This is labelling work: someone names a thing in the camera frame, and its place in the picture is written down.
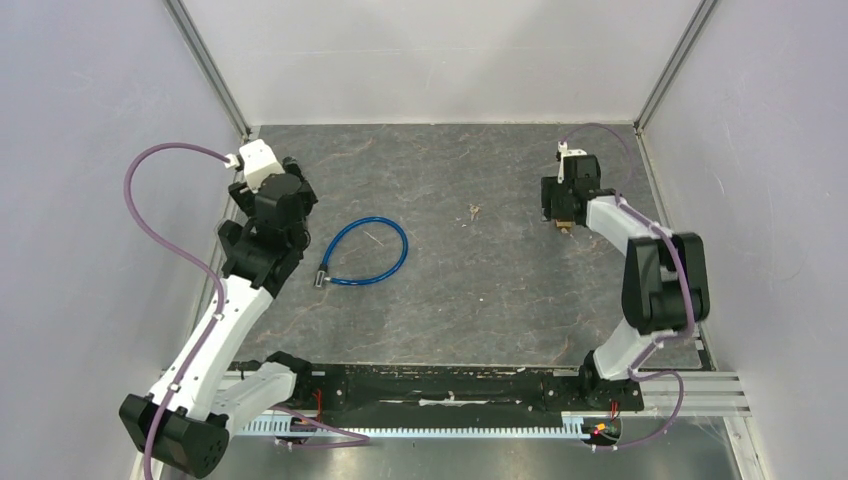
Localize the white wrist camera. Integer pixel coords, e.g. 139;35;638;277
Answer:
557;140;588;184
224;139;285;193

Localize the blue cable lock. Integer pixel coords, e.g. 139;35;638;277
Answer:
313;216;410;289

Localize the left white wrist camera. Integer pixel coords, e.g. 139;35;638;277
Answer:
224;139;285;193

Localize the slotted cable duct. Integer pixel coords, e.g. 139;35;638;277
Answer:
237;412;622;440

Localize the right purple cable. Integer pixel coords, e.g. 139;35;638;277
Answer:
559;123;697;452

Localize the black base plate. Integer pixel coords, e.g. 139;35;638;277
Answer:
291;362;645;429

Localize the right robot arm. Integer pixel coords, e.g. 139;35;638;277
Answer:
541;147;710;408

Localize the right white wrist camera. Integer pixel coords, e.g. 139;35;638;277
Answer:
557;140;588;184

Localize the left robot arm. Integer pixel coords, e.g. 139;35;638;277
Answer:
119;143;317;479

